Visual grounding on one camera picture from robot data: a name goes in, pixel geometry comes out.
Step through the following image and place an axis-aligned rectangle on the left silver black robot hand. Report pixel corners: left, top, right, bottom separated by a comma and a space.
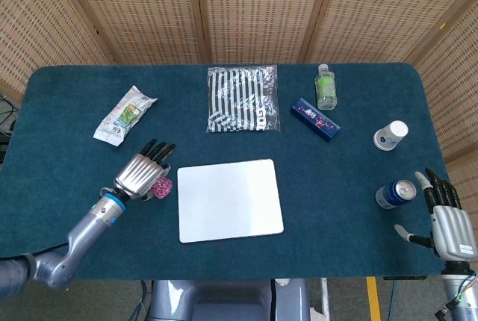
114, 138, 176, 201

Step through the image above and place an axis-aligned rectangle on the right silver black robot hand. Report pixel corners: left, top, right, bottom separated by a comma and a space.
394, 167, 478, 263

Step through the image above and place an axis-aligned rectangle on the pink patterned packet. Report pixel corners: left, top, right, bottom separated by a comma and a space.
150, 175, 174, 200

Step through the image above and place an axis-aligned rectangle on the white rectangular board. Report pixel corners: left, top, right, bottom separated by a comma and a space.
176, 158, 285, 244

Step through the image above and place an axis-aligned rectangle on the white snack bag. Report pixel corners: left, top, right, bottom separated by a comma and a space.
92, 84, 159, 148

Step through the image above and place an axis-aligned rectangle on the blue drink can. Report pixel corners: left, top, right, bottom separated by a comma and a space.
374, 179, 418, 211

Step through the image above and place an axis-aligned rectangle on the white paper cup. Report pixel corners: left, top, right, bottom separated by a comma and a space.
373, 119, 409, 152

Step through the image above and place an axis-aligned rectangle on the blue felt table cover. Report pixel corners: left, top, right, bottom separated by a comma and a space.
0, 61, 451, 281

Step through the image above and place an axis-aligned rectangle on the striped cloth in plastic bag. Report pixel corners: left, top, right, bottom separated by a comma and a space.
205, 63, 282, 134

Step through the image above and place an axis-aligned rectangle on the white table leg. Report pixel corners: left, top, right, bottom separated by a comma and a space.
320, 278, 332, 321

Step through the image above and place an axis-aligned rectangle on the blue-grey robot torso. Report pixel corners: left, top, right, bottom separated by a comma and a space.
148, 278, 311, 321

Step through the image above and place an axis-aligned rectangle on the long dark blue box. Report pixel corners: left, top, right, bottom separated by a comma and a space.
289, 96, 341, 143

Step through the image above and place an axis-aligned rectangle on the clear bottle with green label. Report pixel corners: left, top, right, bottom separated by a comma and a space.
314, 63, 338, 110

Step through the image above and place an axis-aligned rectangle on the woven bamboo folding screen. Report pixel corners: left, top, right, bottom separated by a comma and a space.
0, 0, 478, 225

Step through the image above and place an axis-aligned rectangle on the black cable bundle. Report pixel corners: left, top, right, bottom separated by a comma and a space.
0, 93, 20, 143

